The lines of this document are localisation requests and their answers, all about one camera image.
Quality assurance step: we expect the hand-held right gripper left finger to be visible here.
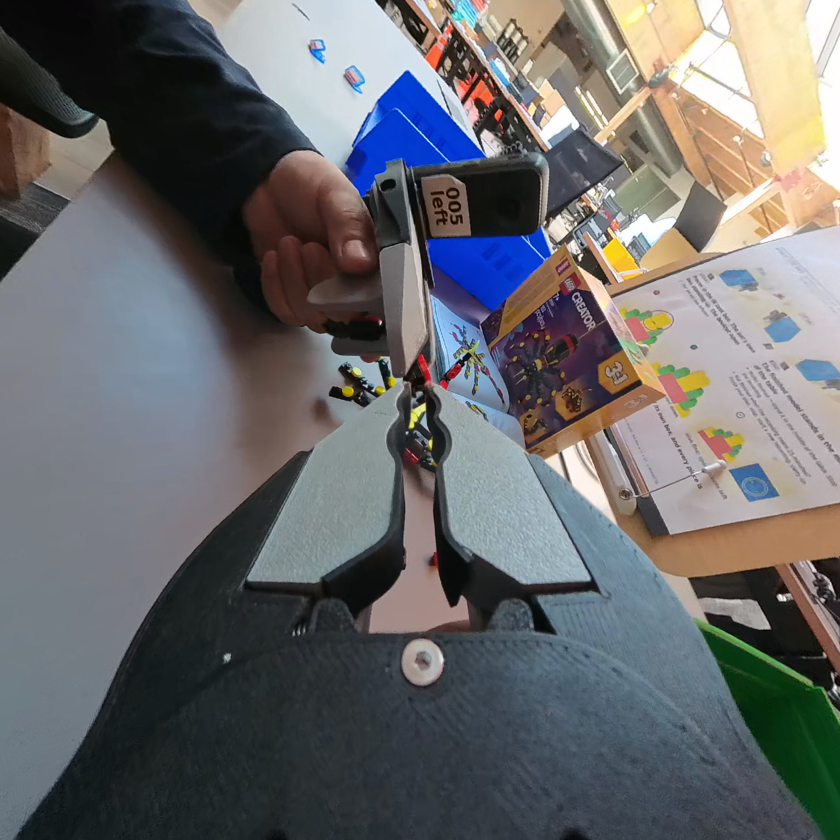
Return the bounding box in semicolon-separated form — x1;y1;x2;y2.
245;382;413;618

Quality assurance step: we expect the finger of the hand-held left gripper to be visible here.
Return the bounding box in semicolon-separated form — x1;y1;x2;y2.
381;243;435;382

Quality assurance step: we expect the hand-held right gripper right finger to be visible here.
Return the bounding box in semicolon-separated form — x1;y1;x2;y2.
424;384;596;611

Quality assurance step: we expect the black red lego limb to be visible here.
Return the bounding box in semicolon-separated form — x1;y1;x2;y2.
400;354;435;395

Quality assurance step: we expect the person's left forearm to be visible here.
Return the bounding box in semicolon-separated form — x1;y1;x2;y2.
0;0;324;316

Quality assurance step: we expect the group of black yellow lego pieces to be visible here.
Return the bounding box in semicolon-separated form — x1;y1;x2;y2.
328;360;439;471

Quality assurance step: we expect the lego set box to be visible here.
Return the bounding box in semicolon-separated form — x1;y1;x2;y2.
481;246;668;459

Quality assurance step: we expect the person's left hand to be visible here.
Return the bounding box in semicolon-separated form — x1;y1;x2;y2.
241;151;382;332

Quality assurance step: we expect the spider cover instruction booklet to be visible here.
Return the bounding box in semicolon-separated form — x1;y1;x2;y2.
430;295;511;414

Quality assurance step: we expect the black monitor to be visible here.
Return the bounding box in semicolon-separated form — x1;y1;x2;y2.
545;128;624;217

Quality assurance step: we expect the blue plastic bin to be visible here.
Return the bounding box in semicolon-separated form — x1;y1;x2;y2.
344;71;553;311

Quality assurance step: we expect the yellow plastic bin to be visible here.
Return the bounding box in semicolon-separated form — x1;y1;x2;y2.
602;238;641;277

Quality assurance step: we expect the white instruction board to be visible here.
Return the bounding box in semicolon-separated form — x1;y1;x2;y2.
609;226;840;537

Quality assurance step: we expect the green plastic bin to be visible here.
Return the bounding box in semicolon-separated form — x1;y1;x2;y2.
694;619;840;840

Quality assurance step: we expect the black office chair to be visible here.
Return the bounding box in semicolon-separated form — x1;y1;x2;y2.
0;26;99;139

